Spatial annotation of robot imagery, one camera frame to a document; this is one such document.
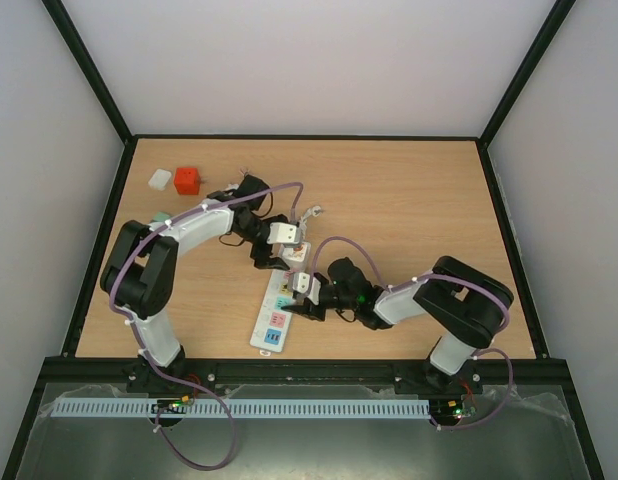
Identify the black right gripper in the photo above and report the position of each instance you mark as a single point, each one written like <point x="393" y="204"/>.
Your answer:
<point x="314" y="303"/>

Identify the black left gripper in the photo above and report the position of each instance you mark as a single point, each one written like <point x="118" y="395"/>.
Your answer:
<point x="260" y="254"/>

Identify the white multicolour power strip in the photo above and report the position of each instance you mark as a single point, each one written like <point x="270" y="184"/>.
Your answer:
<point x="272" y="322"/>

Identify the red cube socket adapter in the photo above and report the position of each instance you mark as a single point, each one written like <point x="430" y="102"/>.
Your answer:
<point x="187" y="181"/>

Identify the green plug adapter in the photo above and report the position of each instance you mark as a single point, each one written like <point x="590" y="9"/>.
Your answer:
<point x="160" y="217"/>

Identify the white plug adapter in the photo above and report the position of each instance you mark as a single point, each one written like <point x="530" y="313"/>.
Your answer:
<point x="160" y="179"/>

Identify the white tiger cube adapter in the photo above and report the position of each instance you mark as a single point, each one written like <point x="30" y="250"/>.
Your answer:
<point x="296" y="257"/>

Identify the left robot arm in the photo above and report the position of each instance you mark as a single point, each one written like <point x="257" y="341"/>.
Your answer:
<point x="140" y="271"/>

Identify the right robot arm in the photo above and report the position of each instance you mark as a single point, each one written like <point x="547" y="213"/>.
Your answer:
<point x="471" y="306"/>

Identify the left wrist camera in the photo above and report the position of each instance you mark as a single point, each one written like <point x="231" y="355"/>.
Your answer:
<point x="285" y="234"/>

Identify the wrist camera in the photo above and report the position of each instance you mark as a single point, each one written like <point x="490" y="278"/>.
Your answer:
<point x="285" y="234"/>
<point x="304" y="286"/>

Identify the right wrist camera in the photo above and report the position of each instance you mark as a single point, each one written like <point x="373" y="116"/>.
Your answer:
<point x="304" y="286"/>

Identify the light blue slotted cable duct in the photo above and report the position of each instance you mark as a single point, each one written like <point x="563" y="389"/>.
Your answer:
<point x="242" y="409"/>

